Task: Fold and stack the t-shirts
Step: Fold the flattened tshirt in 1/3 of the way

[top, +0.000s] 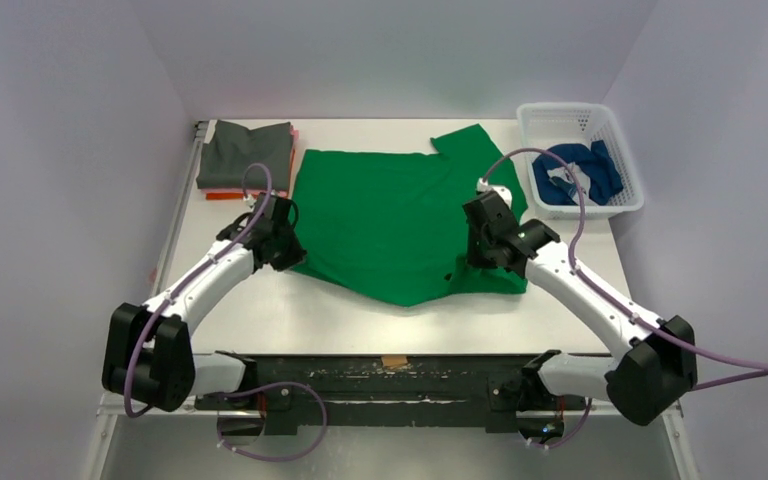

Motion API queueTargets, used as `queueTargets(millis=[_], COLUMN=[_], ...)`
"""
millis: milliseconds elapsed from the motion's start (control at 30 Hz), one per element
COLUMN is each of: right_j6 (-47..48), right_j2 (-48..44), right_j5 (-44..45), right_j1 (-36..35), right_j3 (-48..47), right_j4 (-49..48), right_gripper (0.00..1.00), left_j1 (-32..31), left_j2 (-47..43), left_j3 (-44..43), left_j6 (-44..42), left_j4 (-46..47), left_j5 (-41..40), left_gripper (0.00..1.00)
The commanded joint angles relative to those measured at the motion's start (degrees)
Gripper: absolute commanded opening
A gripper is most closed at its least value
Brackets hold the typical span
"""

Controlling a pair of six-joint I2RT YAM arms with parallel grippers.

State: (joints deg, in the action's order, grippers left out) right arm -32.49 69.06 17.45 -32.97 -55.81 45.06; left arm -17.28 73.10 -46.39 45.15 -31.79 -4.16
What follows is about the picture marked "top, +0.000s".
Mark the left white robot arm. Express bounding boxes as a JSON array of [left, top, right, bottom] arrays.
[[101, 193, 306, 418]]

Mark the aluminium rail frame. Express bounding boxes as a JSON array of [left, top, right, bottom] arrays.
[[78, 119, 700, 479]]

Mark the blue white t shirt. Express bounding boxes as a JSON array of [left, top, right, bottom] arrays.
[[532, 140, 624, 206]]

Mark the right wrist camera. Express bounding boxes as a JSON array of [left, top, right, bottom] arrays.
[[476, 179, 513, 207]]

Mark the white plastic basket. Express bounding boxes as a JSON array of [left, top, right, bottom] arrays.
[[517, 101, 645, 221]]

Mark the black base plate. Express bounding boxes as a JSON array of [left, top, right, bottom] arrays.
[[194, 354, 588, 435]]

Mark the folded orange t shirt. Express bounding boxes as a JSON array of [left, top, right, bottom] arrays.
[[196, 148, 296, 201]]

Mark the folded pink t shirt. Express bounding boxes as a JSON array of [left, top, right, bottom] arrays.
[[205, 125, 300, 199]]

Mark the folded grey t shirt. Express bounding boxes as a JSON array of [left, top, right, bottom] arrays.
[[196, 119, 293, 191]]

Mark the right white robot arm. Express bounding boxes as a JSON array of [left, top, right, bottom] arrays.
[[463, 189, 698, 426]]

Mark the brown tape piece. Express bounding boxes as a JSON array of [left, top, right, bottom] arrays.
[[381, 355, 410, 370]]

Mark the green t shirt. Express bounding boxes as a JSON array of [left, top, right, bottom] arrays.
[[292, 124, 527, 307]]

